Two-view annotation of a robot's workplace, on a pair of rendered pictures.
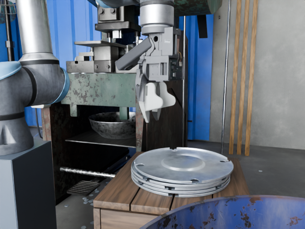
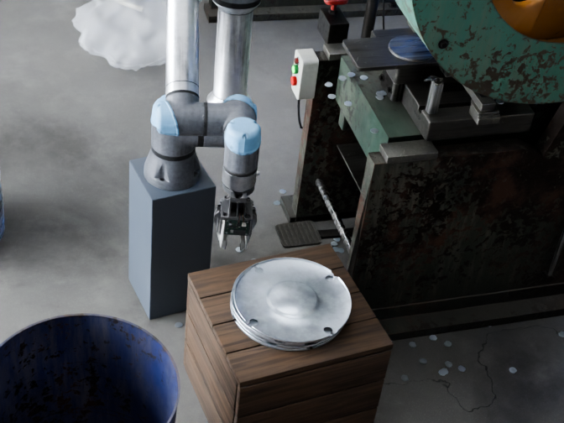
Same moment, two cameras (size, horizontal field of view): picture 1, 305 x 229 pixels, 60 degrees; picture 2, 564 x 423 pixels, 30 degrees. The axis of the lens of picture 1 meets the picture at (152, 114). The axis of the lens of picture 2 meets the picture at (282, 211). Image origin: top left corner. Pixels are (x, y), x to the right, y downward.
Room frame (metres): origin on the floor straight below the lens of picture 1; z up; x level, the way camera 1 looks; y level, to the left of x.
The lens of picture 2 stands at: (-0.45, -1.48, 2.22)
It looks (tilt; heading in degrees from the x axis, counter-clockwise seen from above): 40 degrees down; 51
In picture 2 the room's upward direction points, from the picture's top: 7 degrees clockwise
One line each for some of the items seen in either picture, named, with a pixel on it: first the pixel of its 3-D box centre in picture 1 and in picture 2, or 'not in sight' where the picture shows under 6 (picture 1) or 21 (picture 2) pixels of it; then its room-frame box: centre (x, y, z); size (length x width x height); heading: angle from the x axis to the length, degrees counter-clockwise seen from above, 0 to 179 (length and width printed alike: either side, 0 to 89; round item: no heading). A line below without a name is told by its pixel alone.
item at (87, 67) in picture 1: (119, 67); (447, 79); (1.42, 0.18, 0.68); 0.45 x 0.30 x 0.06; 71
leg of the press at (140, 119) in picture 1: (174, 107); (515, 199); (1.47, -0.12, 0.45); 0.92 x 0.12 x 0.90; 161
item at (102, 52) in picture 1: (102, 57); (390, 70); (1.26, 0.23, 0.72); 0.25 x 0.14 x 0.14; 161
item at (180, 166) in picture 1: (182, 162); (293, 299); (0.75, -0.09, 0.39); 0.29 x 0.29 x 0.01
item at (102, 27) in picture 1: (118, 30); not in sight; (1.43, 0.18, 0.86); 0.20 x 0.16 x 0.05; 71
